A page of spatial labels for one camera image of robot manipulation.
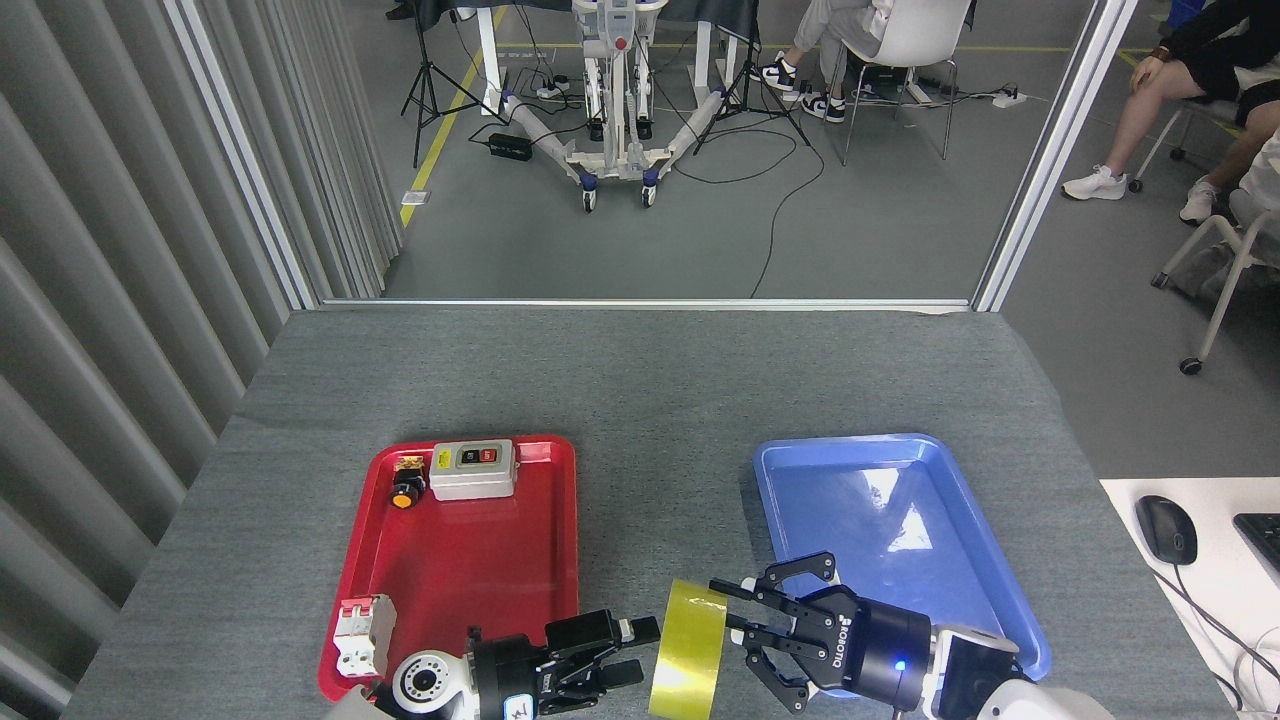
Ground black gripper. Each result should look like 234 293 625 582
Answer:
466 610 662 720
710 552 938 716

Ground yellow tape roll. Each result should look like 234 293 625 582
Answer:
648 578 729 720

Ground red plastic tray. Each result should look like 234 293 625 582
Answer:
318 434 579 703

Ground blue plastic tray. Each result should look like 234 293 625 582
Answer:
752 433 1053 698

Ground white red circuit breaker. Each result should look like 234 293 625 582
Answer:
333 594 398 679

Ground black yellow push button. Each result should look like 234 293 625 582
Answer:
389 456 429 510

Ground grey felt table cover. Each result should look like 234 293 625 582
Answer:
60 308 1241 720

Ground black computer mouse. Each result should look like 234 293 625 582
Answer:
1135 495 1199 567

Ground white side table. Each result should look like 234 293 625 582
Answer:
1100 477 1280 720

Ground black keyboard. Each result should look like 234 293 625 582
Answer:
1232 512 1280 586

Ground white stand on wheels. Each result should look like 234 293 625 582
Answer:
500 0 726 213

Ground black tripod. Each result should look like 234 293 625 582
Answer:
400 0 506 169
693 0 813 156

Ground grey office chair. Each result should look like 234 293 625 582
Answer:
1150 190 1280 376
1128 98 1243 193

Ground seated person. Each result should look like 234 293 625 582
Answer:
1060 0 1280 226
750 0 896 125
1238 130 1280 216

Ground white shell chair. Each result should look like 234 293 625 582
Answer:
835 0 976 166

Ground grey push button switch box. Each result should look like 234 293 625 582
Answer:
428 440 518 501

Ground silver rail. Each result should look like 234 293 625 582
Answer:
320 298 973 311

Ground black floor cable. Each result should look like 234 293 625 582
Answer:
670 100 826 299

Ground black mouse cable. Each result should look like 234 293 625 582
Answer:
1160 565 1280 701

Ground silver post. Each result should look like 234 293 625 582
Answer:
972 0 1141 313
165 0 321 311

